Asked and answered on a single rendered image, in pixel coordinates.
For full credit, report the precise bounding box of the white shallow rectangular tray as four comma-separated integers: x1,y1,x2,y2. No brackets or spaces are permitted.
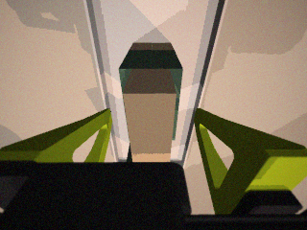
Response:
83,0,228,169

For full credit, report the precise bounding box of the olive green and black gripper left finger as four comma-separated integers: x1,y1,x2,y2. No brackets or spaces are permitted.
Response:
0,108,112,163

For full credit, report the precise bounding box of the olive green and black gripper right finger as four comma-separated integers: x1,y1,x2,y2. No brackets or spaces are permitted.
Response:
194,108,307,215

